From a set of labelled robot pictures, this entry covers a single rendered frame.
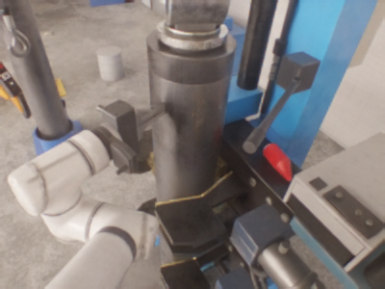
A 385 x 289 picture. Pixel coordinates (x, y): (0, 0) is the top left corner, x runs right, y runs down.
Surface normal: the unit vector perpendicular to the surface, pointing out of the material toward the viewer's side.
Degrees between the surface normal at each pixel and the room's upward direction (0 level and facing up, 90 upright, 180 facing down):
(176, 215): 0
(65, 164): 40
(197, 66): 90
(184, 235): 0
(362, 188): 0
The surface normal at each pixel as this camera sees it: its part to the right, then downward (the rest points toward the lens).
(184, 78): -0.10, 0.67
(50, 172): 0.54, -0.28
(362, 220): 0.05, -0.73
